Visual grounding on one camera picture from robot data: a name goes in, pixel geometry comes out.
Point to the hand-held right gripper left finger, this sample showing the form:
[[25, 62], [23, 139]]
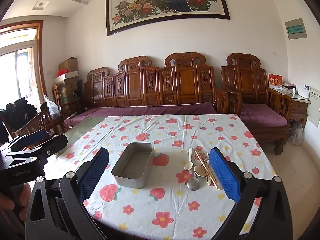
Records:
[[93, 173]]

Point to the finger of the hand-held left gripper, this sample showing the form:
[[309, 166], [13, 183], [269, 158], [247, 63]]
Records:
[[53, 143], [35, 136]]

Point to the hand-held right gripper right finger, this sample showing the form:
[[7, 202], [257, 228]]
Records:
[[223, 173]]

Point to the wooden chopstick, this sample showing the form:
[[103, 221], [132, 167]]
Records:
[[210, 172], [203, 166]]

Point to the beige ceramic spoon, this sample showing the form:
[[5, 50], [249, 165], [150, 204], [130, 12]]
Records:
[[200, 171]]

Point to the rectangular metal tray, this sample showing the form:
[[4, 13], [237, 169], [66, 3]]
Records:
[[132, 166]]

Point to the person's left hand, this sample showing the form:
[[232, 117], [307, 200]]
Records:
[[11, 202]]

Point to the inlaid wooden chair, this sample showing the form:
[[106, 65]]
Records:
[[37, 123]]

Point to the black clothing pile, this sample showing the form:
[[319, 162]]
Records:
[[17, 115]]

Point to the clear plastic bag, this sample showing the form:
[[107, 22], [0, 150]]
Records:
[[52, 108]]

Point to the small wooden chair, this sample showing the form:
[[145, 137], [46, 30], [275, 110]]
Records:
[[58, 97]]

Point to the stacked cardboard boxes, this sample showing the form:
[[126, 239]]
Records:
[[68, 90]]

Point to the white flat box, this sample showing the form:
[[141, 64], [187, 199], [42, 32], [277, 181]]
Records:
[[67, 77]]

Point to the floral strawberry tablecloth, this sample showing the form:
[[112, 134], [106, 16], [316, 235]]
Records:
[[162, 205]]

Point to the purple armchair cushion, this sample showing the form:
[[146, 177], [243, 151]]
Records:
[[262, 116]]

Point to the brown cardboard box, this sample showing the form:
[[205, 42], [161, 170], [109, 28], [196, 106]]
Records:
[[68, 65]]

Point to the grey plastic bag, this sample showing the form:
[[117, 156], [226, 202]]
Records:
[[296, 133]]

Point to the purple sofa cushion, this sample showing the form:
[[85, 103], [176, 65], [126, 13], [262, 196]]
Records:
[[150, 110]]

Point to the carved wooden armchair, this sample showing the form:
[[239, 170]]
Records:
[[246, 77]]

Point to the wooden side table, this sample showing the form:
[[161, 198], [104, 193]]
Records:
[[298, 107]]

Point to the tissue box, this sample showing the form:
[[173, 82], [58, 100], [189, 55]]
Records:
[[288, 88]]

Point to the carved wooden sofa bench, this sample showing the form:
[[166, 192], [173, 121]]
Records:
[[155, 82]]

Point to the white notice board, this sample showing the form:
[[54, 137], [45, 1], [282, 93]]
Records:
[[313, 107]]

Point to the white box device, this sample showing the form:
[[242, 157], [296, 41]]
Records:
[[302, 90]]

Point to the ceiling light fixture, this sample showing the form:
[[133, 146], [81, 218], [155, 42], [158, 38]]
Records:
[[41, 5]]

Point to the framed peacock flower painting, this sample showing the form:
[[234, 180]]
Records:
[[165, 2]]

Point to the wooden balcony door frame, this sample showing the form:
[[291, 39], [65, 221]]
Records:
[[40, 60]]

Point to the grey wall electrical panel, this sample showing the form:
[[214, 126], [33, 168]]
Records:
[[296, 28]]

